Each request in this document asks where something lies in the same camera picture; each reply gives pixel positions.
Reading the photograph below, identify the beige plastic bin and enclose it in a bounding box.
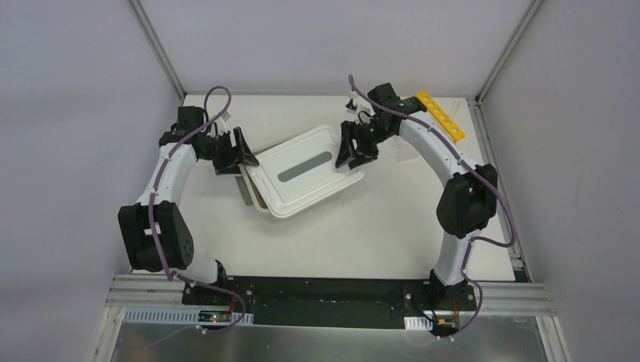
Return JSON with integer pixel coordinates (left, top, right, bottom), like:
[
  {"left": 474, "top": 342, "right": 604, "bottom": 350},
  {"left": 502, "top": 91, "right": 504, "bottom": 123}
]
[{"left": 240, "top": 165, "right": 270, "bottom": 215}]

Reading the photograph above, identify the white bin lid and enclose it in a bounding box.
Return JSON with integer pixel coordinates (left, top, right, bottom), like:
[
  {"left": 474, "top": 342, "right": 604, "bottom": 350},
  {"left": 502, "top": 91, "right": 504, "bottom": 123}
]
[{"left": 246, "top": 124, "right": 365, "bottom": 219}]

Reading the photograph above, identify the yellow test tube rack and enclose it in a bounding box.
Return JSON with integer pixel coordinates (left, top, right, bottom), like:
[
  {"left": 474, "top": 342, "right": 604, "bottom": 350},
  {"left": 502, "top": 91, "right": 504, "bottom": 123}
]
[{"left": 416, "top": 91, "right": 466, "bottom": 144}]

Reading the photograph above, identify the clear plastic tube rack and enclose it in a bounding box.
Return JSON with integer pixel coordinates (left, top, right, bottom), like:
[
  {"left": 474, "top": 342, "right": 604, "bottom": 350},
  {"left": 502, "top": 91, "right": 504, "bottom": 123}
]
[{"left": 387, "top": 137, "right": 421, "bottom": 163}]

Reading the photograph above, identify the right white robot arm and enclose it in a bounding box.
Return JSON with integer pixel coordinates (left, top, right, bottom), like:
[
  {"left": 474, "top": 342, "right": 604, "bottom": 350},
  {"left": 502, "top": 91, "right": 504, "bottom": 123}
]
[{"left": 335, "top": 83, "right": 497, "bottom": 309}]

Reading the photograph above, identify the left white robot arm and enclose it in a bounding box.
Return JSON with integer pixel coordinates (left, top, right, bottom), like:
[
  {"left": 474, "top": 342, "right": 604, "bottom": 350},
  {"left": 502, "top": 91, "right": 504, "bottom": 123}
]
[{"left": 118, "top": 106, "right": 259, "bottom": 305}]

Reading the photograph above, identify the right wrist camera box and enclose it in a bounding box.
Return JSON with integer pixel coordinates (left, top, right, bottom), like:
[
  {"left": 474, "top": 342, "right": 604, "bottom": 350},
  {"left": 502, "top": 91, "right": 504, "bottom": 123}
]
[{"left": 345, "top": 98, "right": 372, "bottom": 124}]

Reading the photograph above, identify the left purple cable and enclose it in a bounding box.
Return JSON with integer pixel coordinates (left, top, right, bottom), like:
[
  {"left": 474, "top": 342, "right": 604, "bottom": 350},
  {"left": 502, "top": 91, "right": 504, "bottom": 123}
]
[{"left": 149, "top": 85, "right": 247, "bottom": 336}]

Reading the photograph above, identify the purple cable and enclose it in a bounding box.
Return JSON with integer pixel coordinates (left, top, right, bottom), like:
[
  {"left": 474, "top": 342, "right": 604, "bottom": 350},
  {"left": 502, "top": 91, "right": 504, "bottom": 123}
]
[
  {"left": 347, "top": 75, "right": 517, "bottom": 342},
  {"left": 149, "top": 85, "right": 247, "bottom": 336}
]

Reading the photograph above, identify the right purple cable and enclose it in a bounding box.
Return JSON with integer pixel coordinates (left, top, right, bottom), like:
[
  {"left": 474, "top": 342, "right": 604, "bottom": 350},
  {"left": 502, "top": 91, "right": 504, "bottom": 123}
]
[{"left": 347, "top": 75, "right": 517, "bottom": 342}]

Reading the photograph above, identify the aluminium frame rail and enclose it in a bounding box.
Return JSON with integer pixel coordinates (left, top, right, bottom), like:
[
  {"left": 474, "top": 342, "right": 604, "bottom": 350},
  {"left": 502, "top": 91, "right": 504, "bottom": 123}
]
[{"left": 106, "top": 274, "right": 185, "bottom": 308}]

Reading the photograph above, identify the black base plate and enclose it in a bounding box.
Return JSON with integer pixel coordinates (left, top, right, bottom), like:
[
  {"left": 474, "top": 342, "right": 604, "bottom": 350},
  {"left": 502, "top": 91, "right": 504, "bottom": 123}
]
[{"left": 181, "top": 276, "right": 477, "bottom": 330}]

